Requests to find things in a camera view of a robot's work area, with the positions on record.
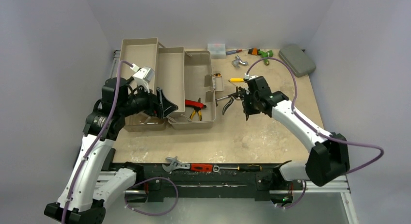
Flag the black grey pruning shears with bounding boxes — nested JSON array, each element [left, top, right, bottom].
[[215, 87, 249, 115]]

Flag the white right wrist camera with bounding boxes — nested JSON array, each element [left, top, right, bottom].
[[244, 74, 258, 81]]

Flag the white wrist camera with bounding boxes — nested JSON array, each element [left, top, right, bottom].
[[130, 64, 155, 93], [244, 74, 258, 81]]

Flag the red black folding tool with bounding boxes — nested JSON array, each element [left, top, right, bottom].
[[185, 99, 207, 110]]

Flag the black orange screwdriver on base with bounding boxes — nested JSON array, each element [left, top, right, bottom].
[[220, 165, 262, 172]]

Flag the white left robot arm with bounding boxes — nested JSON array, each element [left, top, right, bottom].
[[44, 77, 178, 224]]

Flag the black left corner block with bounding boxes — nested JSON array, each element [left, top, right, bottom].
[[101, 148, 116, 171]]

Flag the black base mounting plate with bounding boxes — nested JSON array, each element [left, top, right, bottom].
[[125, 163, 303, 204]]

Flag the clear plastic screw box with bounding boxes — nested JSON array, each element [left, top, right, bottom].
[[207, 43, 226, 59]]

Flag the red blue small screwdriver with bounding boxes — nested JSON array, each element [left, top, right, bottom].
[[225, 49, 249, 55]]

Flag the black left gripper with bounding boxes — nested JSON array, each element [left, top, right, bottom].
[[119, 81, 177, 118]]

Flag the aluminium frame rail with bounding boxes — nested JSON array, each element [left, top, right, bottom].
[[95, 171, 350, 193]]

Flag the beige plastic tool box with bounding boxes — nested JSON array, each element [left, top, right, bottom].
[[115, 38, 224, 132]]

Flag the yellow black pliers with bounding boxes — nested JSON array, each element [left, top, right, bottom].
[[190, 109, 202, 121]]

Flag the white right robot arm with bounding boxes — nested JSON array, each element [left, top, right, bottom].
[[241, 76, 350, 189]]

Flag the grey sharpening stone block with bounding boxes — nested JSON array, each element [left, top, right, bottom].
[[279, 44, 316, 78]]

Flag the green orange spray nozzle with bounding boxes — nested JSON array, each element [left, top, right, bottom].
[[248, 48, 274, 65]]

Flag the red handled adjustable wrench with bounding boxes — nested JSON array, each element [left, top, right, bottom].
[[162, 156, 220, 173]]

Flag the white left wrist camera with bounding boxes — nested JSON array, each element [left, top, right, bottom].
[[130, 64, 155, 93]]

